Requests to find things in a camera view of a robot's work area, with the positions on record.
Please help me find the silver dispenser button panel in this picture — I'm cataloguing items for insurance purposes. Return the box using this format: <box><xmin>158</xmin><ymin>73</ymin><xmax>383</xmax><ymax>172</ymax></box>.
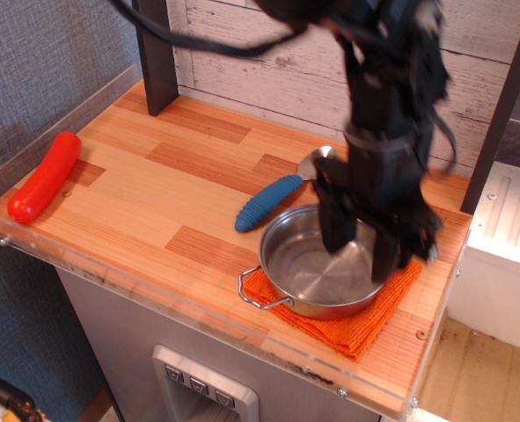
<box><xmin>152</xmin><ymin>345</ymin><xmax>260</xmax><ymax>421</ymax></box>

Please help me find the orange-red folded towel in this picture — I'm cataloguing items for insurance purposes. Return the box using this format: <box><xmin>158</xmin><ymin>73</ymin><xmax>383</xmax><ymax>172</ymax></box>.
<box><xmin>243</xmin><ymin>260</ymin><xmax>423</xmax><ymax>362</ymax></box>

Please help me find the blue-handled metal spoon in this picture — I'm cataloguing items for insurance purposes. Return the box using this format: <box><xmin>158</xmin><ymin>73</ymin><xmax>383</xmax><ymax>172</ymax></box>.
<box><xmin>234</xmin><ymin>146</ymin><xmax>338</xmax><ymax>232</ymax></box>

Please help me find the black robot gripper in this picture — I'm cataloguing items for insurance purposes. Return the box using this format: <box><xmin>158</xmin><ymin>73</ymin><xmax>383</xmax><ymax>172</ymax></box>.
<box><xmin>314</xmin><ymin>135</ymin><xmax>443</xmax><ymax>282</ymax></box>

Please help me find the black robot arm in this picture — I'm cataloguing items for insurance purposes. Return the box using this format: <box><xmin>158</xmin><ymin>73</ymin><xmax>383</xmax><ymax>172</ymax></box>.
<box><xmin>260</xmin><ymin>1</ymin><xmax>449</xmax><ymax>282</ymax></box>

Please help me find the stainless steel pot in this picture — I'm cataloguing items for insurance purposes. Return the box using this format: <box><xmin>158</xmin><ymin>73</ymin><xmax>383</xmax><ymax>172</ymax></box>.
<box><xmin>238</xmin><ymin>204</ymin><xmax>386</xmax><ymax>320</ymax></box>

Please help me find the dark vertical post right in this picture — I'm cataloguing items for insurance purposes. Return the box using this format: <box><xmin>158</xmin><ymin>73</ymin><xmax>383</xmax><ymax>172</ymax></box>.
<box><xmin>460</xmin><ymin>40</ymin><xmax>520</xmax><ymax>215</ymax></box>

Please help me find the red plastic sausage toy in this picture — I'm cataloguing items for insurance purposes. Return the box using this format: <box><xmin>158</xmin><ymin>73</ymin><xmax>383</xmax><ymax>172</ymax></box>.
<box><xmin>7</xmin><ymin>132</ymin><xmax>82</xmax><ymax>223</ymax></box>

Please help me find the white toy sink counter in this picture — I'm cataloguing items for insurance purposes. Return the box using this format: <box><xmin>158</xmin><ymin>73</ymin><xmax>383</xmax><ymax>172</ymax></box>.
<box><xmin>448</xmin><ymin>64</ymin><xmax>520</xmax><ymax>357</ymax></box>

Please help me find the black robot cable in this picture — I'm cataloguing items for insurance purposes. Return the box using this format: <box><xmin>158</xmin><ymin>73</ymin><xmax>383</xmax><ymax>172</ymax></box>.
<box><xmin>109</xmin><ymin>0</ymin><xmax>313</xmax><ymax>57</ymax></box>

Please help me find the yellow and black toy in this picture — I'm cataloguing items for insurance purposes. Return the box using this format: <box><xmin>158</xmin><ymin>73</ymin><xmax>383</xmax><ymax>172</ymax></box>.
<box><xmin>0</xmin><ymin>388</ymin><xmax>46</xmax><ymax>421</ymax></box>

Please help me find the grey toy fridge cabinet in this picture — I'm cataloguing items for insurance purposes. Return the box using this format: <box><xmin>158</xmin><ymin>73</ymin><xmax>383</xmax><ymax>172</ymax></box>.
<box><xmin>57</xmin><ymin>270</ymin><xmax>380</xmax><ymax>421</ymax></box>

